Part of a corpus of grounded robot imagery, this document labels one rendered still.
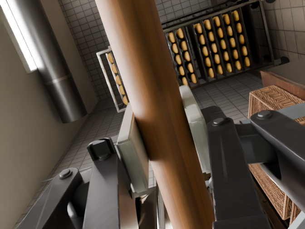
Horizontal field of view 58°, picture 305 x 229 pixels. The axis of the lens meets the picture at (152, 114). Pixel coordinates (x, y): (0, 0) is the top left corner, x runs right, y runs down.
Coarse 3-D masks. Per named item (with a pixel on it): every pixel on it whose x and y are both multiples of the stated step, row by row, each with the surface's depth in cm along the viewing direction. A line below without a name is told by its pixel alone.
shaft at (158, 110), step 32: (96, 0) 14; (128, 0) 13; (128, 32) 14; (160, 32) 14; (128, 64) 14; (160, 64) 14; (128, 96) 16; (160, 96) 15; (160, 128) 15; (160, 160) 16; (192, 160) 16; (192, 192) 17; (192, 224) 17
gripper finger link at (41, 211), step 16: (64, 176) 12; (80, 176) 12; (48, 192) 11; (64, 192) 11; (32, 208) 11; (48, 208) 10; (64, 208) 11; (32, 224) 10; (48, 224) 9; (64, 224) 10; (80, 224) 12
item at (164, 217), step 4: (160, 192) 161; (160, 196) 157; (160, 200) 154; (160, 204) 150; (164, 204) 150; (160, 208) 148; (164, 208) 147; (160, 212) 144; (164, 212) 143; (160, 216) 142; (164, 216) 140; (168, 216) 147; (164, 220) 137; (168, 220) 143; (164, 224) 134; (168, 224) 140; (164, 228) 132; (168, 228) 137; (172, 228) 143
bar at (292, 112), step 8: (296, 104) 106; (304, 104) 104; (280, 112) 104; (288, 112) 103; (296, 112) 103; (304, 112) 103; (248, 120) 106; (208, 184) 114; (208, 192) 111; (304, 216) 62; (296, 224) 63; (304, 224) 62
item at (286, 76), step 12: (300, 60) 175; (264, 72) 175; (276, 72) 169; (288, 72) 162; (300, 72) 155; (264, 84) 182; (276, 84) 161; (288, 84) 145; (300, 84) 139; (300, 96) 135
